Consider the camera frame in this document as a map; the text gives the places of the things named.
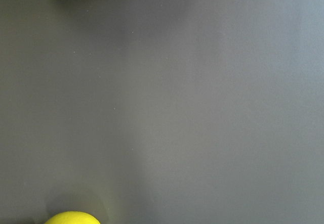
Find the whole lemon lower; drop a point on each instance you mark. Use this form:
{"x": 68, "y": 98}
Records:
{"x": 72, "y": 217}

